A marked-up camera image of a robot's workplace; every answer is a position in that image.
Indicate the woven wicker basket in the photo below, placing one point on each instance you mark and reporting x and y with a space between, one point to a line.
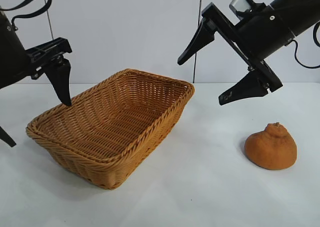
112 127

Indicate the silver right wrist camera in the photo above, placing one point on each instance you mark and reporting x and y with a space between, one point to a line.
237 3

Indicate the wrinkled orange fruit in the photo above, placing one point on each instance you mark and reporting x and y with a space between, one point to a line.
270 149

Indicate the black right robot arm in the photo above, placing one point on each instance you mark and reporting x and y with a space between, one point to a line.
300 9

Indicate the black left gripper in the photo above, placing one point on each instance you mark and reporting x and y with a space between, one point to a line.
12 57

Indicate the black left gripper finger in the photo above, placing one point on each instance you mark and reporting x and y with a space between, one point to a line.
7 137

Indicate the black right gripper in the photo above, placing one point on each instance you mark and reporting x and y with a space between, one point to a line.
265 34

